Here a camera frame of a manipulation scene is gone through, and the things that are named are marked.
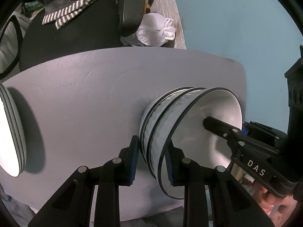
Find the dark grey hooded sweater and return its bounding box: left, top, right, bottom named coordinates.
left=30, top=0, right=100, bottom=30

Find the black office chair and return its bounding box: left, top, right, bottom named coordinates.
left=0, top=0, right=148, bottom=79

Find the tied white plastic bag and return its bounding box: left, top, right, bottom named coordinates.
left=136, top=13, right=176, bottom=47

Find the person's right hand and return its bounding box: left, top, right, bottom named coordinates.
left=253, top=182, right=298, bottom=226

